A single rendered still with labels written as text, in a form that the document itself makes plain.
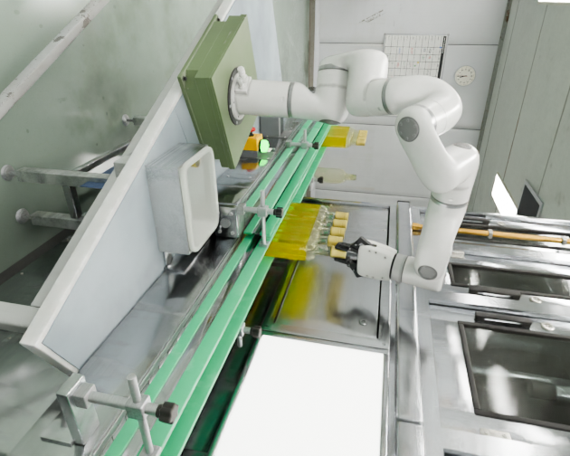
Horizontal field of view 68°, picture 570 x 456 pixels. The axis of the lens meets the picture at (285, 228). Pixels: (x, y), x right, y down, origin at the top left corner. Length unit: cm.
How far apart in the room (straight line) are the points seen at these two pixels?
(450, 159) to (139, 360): 72
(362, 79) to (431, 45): 593
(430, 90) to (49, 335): 88
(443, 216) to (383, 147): 627
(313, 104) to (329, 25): 591
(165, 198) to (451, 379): 81
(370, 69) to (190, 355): 75
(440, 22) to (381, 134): 176
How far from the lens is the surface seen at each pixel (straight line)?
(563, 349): 138
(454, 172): 94
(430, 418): 106
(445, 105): 99
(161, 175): 98
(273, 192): 129
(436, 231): 104
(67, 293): 83
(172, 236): 104
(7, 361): 133
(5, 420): 118
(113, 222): 90
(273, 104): 118
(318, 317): 121
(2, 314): 93
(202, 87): 111
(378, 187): 753
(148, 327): 94
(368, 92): 106
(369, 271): 123
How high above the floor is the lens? 125
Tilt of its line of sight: 12 degrees down
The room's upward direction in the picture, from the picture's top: 96 degrees clockwise
